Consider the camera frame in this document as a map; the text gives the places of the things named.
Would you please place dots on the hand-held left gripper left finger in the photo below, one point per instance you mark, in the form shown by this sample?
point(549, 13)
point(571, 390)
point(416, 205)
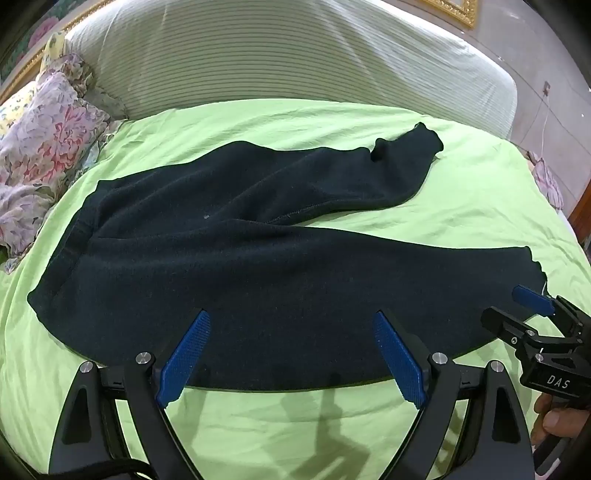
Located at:
point(184, 355)

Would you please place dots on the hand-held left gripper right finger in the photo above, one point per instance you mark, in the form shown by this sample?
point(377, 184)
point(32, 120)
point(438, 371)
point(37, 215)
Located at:
point(399, 360)

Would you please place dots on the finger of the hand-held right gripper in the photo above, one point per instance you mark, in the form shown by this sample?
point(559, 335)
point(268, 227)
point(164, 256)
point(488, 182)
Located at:
point(533, 300)
point(505, 325)

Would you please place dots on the black pants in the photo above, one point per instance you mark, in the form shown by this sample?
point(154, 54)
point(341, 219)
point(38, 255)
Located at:
point(231, 277)

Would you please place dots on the person's right hand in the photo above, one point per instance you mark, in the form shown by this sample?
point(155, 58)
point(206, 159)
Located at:
point(563, 417)

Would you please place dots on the wooden furniture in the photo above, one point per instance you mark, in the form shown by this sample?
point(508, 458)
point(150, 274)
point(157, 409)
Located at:
point(582, 221)

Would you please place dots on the green bed sheet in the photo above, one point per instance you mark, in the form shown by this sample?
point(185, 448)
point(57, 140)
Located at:
point(461, 221)

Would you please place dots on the pink floral cloth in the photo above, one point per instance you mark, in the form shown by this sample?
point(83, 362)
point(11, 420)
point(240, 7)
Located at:
point(547, 180)

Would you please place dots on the floral blanket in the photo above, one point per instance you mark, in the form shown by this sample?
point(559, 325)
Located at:
point(51, 152)

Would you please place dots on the yellow floral pillow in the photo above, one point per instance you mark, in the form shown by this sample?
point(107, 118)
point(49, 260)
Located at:
point(18, 110)

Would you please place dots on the striped headboard cushion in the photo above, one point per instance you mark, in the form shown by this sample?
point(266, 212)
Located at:
point(277, 50)

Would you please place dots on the gold framed floral painting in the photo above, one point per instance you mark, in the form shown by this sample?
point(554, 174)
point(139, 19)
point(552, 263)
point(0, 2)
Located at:
point(32, 55)

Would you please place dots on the wall socket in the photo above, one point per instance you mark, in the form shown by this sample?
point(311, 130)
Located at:
point(547, 88)

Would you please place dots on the gold picture frame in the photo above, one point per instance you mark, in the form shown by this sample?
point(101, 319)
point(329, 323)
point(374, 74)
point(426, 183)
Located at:
point(455, 11)

